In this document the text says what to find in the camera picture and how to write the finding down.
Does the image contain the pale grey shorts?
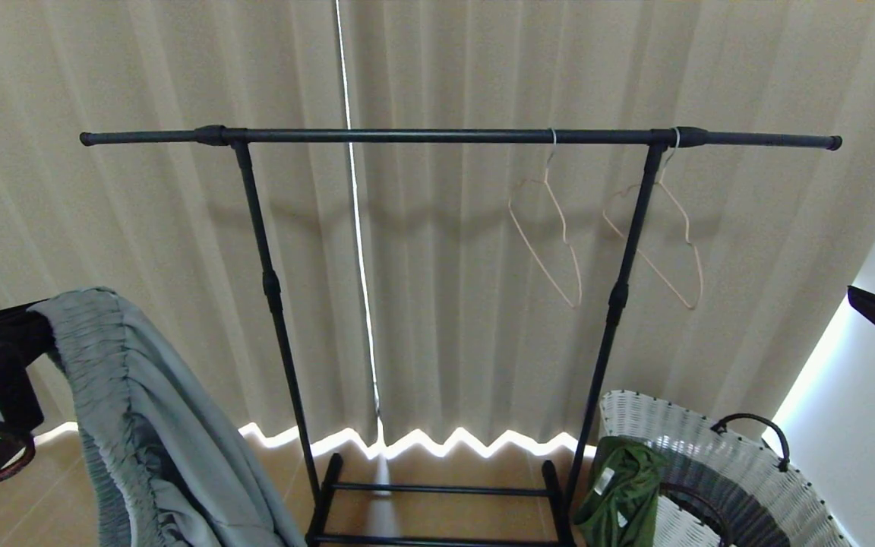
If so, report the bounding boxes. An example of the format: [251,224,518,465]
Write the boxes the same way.
[30,286,308,547]

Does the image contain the pink clothes hanger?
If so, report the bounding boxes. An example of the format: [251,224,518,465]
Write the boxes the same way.
[507,129,584,310]
[602,129,705,311]

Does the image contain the black clothes rack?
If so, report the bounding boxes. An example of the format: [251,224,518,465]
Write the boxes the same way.
[79,124,844,547]

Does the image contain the white laundry basket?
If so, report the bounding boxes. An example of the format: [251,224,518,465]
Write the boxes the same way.
[597,389,854,547]

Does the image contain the green garment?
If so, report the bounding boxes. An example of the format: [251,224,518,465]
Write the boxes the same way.
[573,435,668,547]

